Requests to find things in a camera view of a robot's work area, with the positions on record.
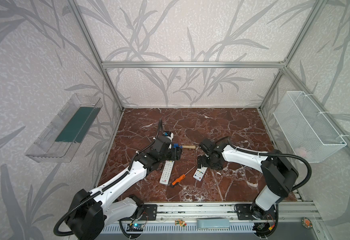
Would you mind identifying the left green led controller board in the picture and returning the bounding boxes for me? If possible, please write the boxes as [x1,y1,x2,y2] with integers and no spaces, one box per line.
[126,223,145,233]

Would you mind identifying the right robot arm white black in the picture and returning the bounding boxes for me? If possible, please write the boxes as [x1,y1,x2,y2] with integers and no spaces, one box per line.
[198,139,299,220]

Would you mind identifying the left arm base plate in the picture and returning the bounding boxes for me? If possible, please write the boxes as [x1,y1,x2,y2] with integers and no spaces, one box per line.
[124,204,158,221]

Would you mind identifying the small orange green connector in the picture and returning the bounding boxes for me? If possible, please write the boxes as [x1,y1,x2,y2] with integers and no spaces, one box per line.
[175,219,187,227]

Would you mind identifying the white remote control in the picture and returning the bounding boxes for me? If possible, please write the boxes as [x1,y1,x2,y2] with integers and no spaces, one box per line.
[160,161,175,185]
[193,167,208,182]

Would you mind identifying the clear plastic wall shelf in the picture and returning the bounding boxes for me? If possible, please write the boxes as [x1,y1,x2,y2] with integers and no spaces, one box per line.
[25,94,103,163]

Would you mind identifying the right controller board wires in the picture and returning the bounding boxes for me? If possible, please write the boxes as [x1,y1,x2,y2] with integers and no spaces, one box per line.
[252,220,276,238]

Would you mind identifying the white wire mesh basket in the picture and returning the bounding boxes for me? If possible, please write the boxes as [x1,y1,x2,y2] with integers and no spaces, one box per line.
[274,91,347,163]

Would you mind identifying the round orange black badge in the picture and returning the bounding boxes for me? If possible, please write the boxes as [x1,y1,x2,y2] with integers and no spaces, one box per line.
[301,217,313,230]

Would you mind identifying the blue toy shovel wooden handle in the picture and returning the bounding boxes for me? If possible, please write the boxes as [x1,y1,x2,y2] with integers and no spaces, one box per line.
[173,144,197,150]

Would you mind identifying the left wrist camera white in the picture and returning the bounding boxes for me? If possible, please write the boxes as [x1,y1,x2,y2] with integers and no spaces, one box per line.
[163,131,174,142]

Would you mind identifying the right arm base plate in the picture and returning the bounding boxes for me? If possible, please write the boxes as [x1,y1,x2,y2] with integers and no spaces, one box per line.
[234,204,262,220]

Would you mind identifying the left black corrugated cable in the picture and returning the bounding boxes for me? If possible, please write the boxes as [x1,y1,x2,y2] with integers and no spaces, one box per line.
[53,119,165,237]

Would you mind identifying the orange handled screwdriver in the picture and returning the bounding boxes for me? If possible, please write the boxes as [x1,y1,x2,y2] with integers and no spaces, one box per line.
[170,166,196,188]

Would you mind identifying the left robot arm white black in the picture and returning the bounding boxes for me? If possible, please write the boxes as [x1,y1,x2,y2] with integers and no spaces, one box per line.
[53,131,176,240]

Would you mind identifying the grey rectangular box on rail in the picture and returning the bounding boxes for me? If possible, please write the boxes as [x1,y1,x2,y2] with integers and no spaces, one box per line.
[197,219,230,230]

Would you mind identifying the pink object in basket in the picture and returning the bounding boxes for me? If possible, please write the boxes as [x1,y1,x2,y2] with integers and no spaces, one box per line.
[294,147,309,159]

